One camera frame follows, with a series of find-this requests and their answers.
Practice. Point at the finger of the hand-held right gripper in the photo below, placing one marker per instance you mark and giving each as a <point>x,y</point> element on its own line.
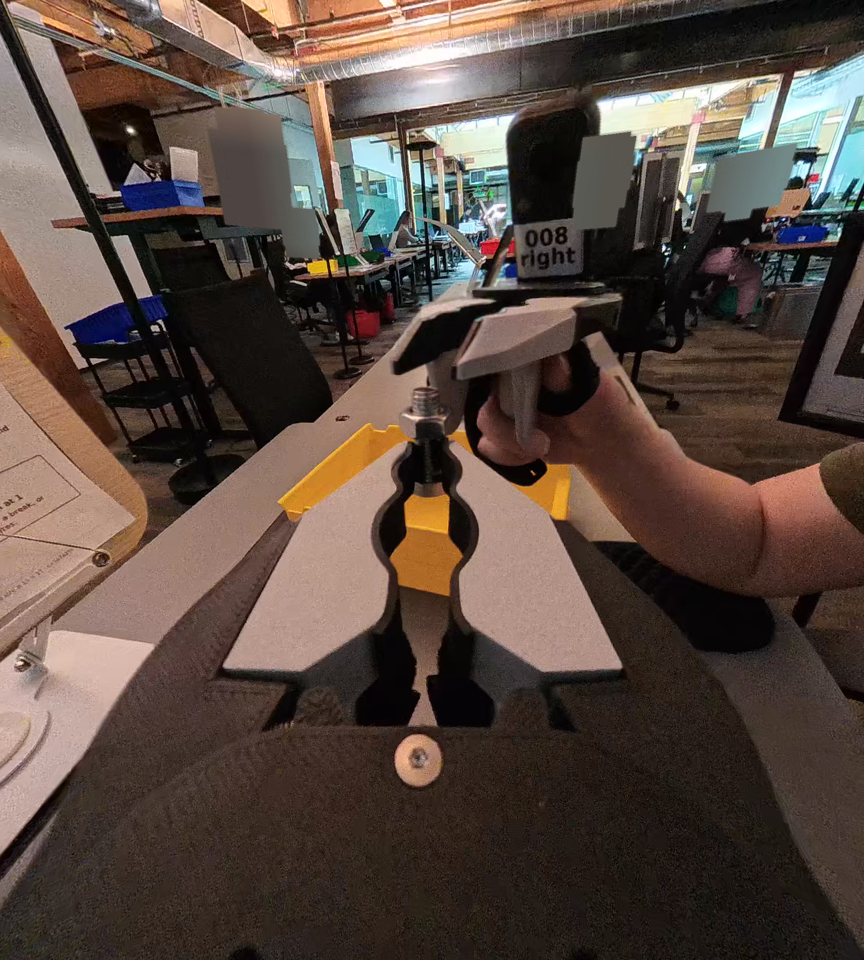
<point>432,337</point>
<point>522,341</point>

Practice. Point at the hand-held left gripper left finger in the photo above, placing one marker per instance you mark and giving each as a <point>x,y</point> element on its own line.
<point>312,600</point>

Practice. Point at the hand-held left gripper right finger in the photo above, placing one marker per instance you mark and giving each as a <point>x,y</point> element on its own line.
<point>537,600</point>

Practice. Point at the silver hex bolt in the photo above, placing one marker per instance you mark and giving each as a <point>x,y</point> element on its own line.
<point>429,457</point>

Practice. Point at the yellow plastic bin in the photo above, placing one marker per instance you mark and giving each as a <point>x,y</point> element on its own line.
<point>424,555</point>

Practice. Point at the person's right forearm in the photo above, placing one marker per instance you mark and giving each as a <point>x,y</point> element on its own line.
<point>762,517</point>

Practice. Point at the person's right hand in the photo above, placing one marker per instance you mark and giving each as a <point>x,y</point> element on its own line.
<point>604,435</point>

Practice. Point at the red storage bin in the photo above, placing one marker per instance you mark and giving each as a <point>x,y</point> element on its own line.
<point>364,324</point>
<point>495,246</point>

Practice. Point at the thin black lamp stand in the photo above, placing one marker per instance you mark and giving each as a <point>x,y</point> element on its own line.
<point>348,373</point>
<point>361,361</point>

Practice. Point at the green storage bin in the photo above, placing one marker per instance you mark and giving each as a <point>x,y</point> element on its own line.
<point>360,260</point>

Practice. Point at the yellow storage bin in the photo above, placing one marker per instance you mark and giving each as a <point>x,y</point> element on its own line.
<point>321,267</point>

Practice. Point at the black office chair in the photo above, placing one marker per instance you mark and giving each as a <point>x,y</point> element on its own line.
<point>672,300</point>

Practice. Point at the black oblong pouch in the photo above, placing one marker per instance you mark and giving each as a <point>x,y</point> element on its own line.
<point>702,607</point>

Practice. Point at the white stand base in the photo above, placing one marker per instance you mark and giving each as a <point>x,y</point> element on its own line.
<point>86,675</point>

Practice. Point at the black shelf cart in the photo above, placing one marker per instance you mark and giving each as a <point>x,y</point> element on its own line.
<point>146,394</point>

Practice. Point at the blue storage bin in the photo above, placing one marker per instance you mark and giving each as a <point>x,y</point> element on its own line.
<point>807,235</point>
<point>161,196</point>
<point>113,321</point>

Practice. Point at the black framed marker sign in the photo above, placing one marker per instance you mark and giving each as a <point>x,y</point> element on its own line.
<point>822,337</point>

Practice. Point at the wooden sheet board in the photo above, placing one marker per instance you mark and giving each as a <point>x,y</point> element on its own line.
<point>64,420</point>

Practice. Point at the standing desk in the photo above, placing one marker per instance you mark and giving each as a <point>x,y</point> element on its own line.
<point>139,217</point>

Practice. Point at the silver ventilation duct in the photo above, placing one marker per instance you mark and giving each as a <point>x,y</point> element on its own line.
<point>477,45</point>

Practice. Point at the wooden post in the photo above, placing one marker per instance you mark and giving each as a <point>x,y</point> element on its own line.
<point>11,285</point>
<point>323,150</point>

